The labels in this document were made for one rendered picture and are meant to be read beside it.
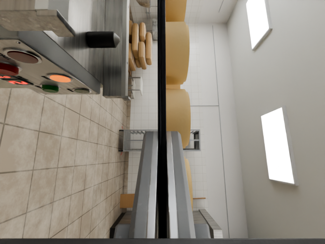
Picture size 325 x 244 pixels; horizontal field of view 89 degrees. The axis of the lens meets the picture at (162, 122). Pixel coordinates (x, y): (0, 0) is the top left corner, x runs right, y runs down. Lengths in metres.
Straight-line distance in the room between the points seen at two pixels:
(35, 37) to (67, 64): 0.07
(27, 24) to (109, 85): 0.27
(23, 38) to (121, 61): 0.26
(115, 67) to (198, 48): 5.15
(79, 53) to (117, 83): 0.13
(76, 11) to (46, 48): 0.13
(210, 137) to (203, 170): 0.88
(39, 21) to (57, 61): 0.10
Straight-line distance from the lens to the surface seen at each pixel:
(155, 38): 5.53
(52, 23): 0.20
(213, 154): 4.61
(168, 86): 0.19
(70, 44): 0.35
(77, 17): 0.39
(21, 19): 0.22
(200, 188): 4.57
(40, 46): 0.28
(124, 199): 4.32
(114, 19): 0.55
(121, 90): 0.45
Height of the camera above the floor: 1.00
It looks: level
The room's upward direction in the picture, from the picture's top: 90 degrees clockwise
